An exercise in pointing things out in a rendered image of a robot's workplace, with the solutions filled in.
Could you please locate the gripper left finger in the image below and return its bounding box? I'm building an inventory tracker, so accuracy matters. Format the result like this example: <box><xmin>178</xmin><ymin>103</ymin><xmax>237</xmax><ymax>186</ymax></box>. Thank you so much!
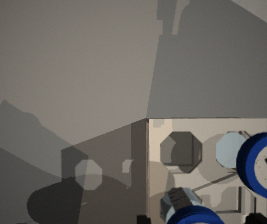
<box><xmin>137</xmin><ymin>215</ymin><xmax>151</xmax><ymax>224</ymax></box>

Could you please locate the water blank tube with blue cap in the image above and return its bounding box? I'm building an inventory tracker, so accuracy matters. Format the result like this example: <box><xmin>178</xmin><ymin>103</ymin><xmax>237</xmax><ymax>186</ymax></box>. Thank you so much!
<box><xmin>216</xmin><ymin>131</ymin><xmax>267</xmax><ymax>199</ymax></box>

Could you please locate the beige tube rack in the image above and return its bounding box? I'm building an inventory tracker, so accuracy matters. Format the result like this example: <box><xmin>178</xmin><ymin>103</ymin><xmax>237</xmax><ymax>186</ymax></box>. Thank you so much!
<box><xmin>146</xmin><ymin>117</ymin><xmax>267</xmax><ymax>224</ymax></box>

